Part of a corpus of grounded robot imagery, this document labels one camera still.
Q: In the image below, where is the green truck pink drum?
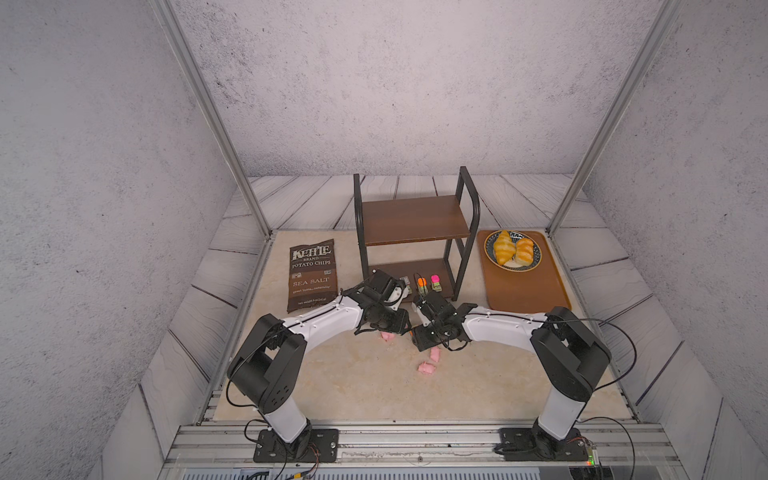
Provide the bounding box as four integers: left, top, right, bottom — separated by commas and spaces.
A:
430, 274, 443, 292

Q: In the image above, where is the green truck orange drum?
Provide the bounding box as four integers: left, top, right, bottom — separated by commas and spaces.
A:
417, 276, 429, 297

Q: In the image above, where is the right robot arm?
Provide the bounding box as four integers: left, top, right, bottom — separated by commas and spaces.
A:
412, 292, 612, 442

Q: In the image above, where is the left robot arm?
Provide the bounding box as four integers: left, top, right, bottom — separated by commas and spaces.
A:
227, 270, 411, 457

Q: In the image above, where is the Kettle potato chips bag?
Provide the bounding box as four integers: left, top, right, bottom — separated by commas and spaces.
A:
287, 239, 338, 313

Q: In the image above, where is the two-tier wooden metal shelf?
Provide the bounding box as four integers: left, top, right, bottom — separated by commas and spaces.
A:
353, 166, 481, 301

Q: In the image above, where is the blue patterned plate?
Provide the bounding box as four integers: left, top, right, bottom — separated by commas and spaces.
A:
482, 230, 543, 273

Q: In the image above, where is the left croissant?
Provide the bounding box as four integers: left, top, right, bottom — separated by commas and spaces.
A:
493, 230, 516, 265

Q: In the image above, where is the croissant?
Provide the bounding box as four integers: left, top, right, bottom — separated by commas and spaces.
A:
514, 238, 535, 267
493, 230, 516, 265

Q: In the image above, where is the brown wooden tray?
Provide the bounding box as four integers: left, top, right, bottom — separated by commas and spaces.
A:
478, 230, 573, 314

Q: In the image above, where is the right croissant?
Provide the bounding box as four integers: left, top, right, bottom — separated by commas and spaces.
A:
514, 238, 535, 267

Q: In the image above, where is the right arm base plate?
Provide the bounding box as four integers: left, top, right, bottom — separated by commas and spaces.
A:
493, 426, 592, 462

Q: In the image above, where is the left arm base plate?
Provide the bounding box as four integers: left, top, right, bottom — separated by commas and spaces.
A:
253, 427, 340, 464

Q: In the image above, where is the left aluminium frame post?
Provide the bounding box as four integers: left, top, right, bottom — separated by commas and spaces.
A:
150, 0, 272, 237

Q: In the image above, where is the aluminium frame post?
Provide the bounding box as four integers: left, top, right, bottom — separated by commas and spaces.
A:
546, 0, 683, 239
150, 0, 272, 237

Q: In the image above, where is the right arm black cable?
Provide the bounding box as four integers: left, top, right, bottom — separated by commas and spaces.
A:
467, 311, 638, 480

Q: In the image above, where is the right aluminium frame post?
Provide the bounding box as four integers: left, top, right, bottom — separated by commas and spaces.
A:
546, 0, 683, 239

